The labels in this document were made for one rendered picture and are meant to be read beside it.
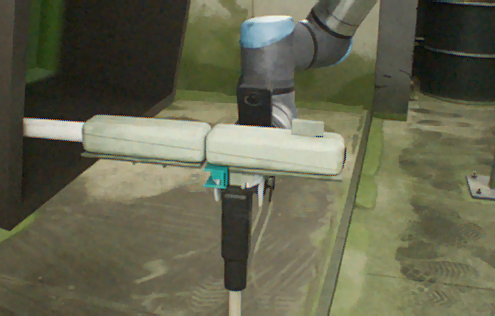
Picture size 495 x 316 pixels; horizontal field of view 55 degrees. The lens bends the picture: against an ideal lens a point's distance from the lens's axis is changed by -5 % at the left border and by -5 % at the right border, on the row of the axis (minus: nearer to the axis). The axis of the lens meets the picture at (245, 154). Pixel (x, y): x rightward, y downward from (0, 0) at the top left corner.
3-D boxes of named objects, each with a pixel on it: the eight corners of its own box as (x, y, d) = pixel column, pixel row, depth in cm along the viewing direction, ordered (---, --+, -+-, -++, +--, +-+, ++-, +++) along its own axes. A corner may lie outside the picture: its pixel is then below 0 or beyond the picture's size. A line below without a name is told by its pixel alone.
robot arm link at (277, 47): (274, 14, 90) (275, 81, 94) (226, 18, 83) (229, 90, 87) (314, 15, 84) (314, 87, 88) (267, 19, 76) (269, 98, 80)
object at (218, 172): (233, 175, 61) (233, 158, 61) (225, 189, 58) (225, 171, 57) (212, 173, 62) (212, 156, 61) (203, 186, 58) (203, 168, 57)
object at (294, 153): (329, 286, 65) (347, 118, 57) (327, 308, 61) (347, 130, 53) (3, 239, 73) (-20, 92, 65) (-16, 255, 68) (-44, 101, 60)
